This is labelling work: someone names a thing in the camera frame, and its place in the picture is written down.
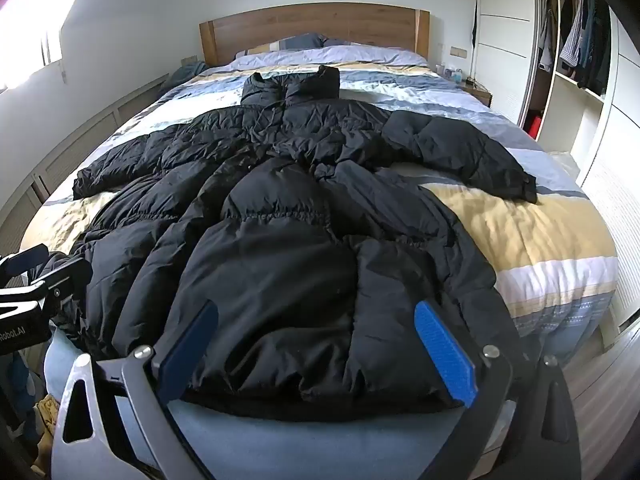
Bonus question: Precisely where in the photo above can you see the wooden nightstand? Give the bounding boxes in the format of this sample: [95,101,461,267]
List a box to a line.
[459,80,494,109]

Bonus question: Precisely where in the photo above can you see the light blue mattress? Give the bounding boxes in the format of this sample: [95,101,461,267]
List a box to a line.
[44,330,518,480]

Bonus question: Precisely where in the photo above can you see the row of hanging clothes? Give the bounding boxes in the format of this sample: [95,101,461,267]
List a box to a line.
[537,0,614,97]

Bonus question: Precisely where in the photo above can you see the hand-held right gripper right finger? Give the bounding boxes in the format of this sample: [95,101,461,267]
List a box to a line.
[414,300,582,480]

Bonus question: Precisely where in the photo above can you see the white wardrobe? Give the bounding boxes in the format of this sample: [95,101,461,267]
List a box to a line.
[471,0,640,341]

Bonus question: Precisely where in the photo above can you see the striped pillow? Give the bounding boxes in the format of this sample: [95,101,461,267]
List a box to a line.
[235,32,333,57]

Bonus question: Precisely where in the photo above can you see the bottles on nightstand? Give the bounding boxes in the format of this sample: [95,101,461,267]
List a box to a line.
[434,62,465,84]

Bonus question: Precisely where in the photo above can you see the bright window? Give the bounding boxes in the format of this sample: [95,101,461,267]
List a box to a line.
[0,0,65,92]

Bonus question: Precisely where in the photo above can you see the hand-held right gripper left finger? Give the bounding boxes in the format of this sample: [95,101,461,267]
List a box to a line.
[50,300,221,480]

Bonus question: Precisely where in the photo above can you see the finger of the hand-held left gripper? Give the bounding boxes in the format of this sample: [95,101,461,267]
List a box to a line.
[29,258,94,312]
[0,243,50,279]

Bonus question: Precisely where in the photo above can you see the bed with striped duvet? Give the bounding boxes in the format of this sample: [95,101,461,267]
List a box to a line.
[20,45,621,356]

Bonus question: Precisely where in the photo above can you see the black puffer jacket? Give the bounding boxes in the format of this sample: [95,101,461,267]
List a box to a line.
[30,65,541,422]

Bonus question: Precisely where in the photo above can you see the low white wall cabinet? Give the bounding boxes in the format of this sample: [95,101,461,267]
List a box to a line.
[0,72,171,261]

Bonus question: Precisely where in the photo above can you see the wooden headboard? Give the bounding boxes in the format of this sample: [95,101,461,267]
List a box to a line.
[199,2,431,67]

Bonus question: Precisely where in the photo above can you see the blue cloth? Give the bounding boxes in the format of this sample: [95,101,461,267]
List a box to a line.
[159,60,209,97]

